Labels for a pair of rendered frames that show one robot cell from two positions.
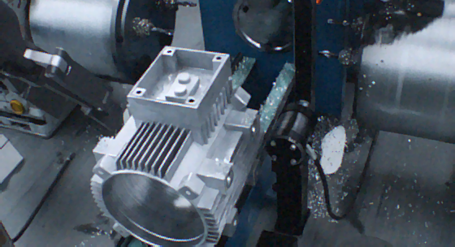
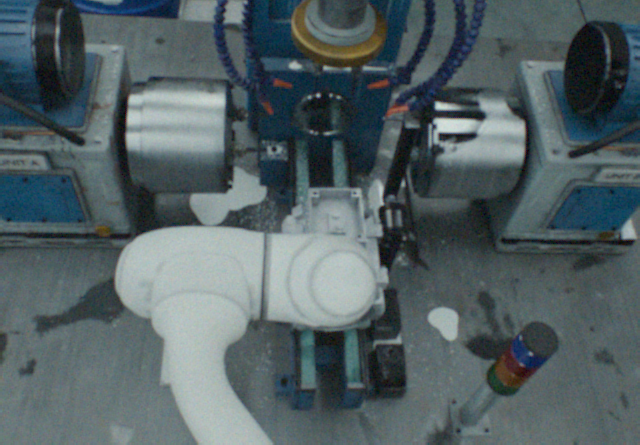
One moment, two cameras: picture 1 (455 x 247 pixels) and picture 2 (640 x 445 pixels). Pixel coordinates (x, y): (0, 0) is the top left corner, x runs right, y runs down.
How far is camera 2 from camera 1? 0.76 m
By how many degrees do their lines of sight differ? 27
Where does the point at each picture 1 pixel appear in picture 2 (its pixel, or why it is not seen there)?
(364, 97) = (435, 186)
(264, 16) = (321, 112)
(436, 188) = (463, 219)
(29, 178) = not seen: hidden behind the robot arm
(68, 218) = not seen: hidden behind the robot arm
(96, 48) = (208, 178)
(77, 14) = (187, 153)
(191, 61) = (328, 195)
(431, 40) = (482, 144)
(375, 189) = (423, 230)
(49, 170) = not seen: hidden behind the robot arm
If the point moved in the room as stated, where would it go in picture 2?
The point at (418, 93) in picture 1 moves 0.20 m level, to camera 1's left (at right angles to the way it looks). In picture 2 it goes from (473, 180) to (393, 212)
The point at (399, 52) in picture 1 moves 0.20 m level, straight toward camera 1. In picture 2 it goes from (461, 156) to (485, 239)
